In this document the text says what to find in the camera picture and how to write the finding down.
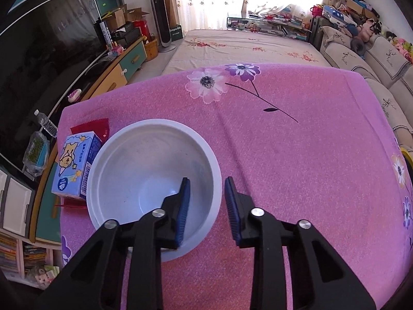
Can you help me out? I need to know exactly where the open cardboard box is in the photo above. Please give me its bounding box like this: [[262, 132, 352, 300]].
[[124, 6, 149, 23], [103, 5, 128, 29]]

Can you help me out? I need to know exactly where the white drawer unit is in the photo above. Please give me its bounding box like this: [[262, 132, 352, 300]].
[[0, 168, 36, 236]]

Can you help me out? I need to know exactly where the clear plastic bag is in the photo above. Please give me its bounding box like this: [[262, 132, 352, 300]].
[[22, 131, 50, 176]]

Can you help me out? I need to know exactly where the red plastic container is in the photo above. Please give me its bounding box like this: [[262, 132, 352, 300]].
[[134, 20, 150, 39]]

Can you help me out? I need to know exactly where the white plastic bowl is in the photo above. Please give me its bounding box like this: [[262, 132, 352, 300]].
[[86, 119, 223, 263]]

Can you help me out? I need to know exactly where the flat red packet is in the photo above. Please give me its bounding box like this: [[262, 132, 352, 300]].
[[53, 118, 110, 210]]

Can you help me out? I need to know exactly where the shelf of books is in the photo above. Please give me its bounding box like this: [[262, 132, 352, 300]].
[[0, 232, 62, 288]]

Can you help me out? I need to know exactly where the dark suitcase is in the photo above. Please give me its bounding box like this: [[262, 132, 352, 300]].
[[310, 16, 326, 44]]

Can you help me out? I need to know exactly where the beige sofa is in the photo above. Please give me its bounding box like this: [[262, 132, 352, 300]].
[[318, 26, 413, 149]]

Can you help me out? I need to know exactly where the blue cartoon carton box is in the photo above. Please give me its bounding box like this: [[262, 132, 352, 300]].
[[52, 131, 104, 202]]

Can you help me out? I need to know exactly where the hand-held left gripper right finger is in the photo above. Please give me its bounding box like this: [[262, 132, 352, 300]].
[[224, 176, 378, 310]]

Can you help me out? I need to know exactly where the black flat television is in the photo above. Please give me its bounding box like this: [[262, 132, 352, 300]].
[[0, 0, 108, 172]]

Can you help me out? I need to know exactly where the black bin with yellow rim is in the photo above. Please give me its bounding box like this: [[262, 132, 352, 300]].
[[400, 148, 413, 172]]

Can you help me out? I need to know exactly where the pink floral tablecloth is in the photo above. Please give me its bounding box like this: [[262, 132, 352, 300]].
[[58, 63, 413, 310]]

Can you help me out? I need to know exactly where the cluttered glass coffee table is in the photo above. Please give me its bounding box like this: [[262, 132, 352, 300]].
[[227, 5, 310, 41]]

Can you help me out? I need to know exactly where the teal and yellow television cabinet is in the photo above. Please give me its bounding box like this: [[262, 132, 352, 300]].
[[0, 35, 147, 259]]

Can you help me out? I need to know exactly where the wooden bucket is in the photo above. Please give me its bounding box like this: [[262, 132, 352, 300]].
[[144, 37, 159, 61]]

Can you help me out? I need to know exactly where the clear plastic water bottle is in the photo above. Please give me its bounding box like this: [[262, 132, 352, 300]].
[[34, 110, 59, 138]]

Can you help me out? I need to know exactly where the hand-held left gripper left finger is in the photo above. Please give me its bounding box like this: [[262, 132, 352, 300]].
[[39, 177, 192, 310]]

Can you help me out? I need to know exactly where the black tube with white print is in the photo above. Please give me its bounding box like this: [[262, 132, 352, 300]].
[[97, 21, 113, 47]]

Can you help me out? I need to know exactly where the cream floral bed sheet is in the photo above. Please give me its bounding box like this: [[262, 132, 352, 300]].
[[161, 28, 333, 76]]

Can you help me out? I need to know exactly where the grey round cushion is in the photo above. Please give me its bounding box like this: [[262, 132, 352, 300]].
[[350, 37, 367, 54]]

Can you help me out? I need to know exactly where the black and white tower fan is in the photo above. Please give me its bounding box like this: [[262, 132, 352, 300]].
[[148, 0, 177, 53]]

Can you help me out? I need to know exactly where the pile of plush toys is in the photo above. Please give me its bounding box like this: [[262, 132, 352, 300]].
[[311, 3, 413, 62]]

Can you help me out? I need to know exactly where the brown wooden plank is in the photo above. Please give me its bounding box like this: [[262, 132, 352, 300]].
[[166, 0, 179, 26]]

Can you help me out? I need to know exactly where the black box on cabinet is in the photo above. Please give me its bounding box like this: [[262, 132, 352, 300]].
[[111, 22, 142, 47]]

